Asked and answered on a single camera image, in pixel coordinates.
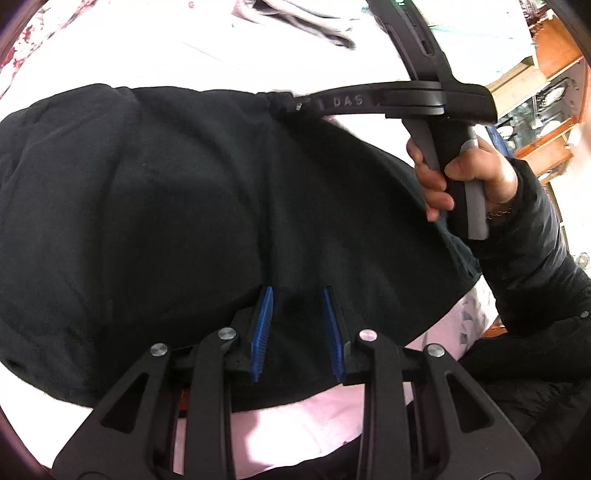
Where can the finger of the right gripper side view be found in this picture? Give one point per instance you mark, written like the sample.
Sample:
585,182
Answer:
356,99

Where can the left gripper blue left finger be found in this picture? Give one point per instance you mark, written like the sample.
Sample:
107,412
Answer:
259,332

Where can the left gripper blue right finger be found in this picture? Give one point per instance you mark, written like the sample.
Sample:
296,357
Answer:
336,334

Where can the black pants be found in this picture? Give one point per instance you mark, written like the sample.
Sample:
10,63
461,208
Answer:
136,216

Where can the black jacket right forearm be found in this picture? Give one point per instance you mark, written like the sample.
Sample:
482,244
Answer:
535,281

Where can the person's right hand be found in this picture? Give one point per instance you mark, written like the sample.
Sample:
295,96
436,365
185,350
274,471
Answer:
484,163

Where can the folded grey garment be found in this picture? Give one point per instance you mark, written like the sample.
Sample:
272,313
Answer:
329,20

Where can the wooden cabinet with dishes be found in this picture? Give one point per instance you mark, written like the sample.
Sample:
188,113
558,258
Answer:
543,101

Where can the pink floral bed sheet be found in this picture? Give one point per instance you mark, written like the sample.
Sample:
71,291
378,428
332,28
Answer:
201,45

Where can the red floral pillow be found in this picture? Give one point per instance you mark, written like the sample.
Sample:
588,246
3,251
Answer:
27,25

